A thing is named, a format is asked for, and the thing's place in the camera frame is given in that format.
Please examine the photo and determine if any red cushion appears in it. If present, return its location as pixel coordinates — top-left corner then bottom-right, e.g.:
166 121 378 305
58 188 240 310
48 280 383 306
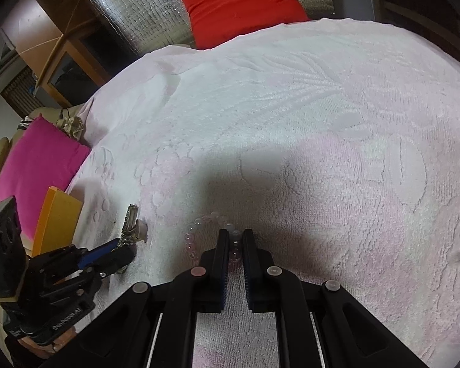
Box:
177 0 309 50

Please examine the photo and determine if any orange cardboard box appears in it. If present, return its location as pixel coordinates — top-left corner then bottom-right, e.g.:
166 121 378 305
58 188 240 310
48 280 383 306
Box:
31 186 84 257

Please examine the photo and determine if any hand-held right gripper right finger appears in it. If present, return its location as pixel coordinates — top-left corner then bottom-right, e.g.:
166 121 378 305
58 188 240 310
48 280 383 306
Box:
242 229 430 368

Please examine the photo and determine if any wooden cabinet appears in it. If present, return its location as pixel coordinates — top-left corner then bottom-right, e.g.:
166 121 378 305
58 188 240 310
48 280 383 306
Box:
2 0 139 109

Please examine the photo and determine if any pale pink bead bracelet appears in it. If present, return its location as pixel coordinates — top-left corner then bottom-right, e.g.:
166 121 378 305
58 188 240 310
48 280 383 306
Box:
183 212 246 265

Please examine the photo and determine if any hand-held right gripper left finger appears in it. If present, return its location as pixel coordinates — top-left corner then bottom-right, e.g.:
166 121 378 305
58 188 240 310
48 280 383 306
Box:
42 230 230 368

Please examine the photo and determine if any pink cushion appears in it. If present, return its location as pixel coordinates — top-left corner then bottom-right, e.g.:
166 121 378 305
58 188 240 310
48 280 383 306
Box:
0 114 90 238

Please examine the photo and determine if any beige patterned pouch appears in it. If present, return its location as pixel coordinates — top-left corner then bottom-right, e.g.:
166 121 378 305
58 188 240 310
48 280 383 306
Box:
56 109 86 141

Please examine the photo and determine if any silver foil insulation mat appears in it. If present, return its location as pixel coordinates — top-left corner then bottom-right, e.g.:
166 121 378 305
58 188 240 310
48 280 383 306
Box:
86 0 335 57

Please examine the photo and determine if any metal wristwatch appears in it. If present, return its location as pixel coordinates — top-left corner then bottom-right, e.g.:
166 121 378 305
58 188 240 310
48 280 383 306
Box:
115 204 149 274

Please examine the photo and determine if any white pink towel blanket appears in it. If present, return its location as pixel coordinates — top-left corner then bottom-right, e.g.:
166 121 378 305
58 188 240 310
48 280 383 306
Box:
67 17 460 368

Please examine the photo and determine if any person's left hand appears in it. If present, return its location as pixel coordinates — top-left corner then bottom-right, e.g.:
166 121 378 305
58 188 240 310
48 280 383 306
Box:
21 324 75 358

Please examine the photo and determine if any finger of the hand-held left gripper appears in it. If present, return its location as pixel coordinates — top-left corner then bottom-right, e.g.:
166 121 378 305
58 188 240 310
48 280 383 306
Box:
96 248 136 277
77 238 120 270

